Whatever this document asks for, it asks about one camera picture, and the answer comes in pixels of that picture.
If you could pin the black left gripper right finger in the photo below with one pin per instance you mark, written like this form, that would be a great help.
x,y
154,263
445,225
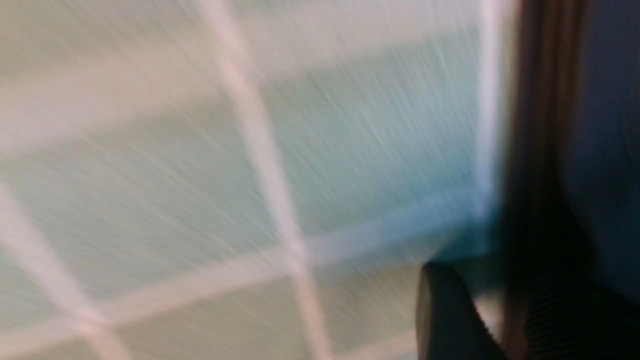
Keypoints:
x,y
570,320

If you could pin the green checkered tablecloth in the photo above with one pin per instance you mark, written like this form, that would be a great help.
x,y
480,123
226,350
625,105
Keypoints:
x,y
240,179

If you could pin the dark gray long-sleeve shirt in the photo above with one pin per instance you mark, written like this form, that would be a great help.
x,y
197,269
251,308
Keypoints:
x,y
571,205

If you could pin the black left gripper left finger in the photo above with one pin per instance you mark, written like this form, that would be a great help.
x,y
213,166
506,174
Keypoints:
x,y
447,323

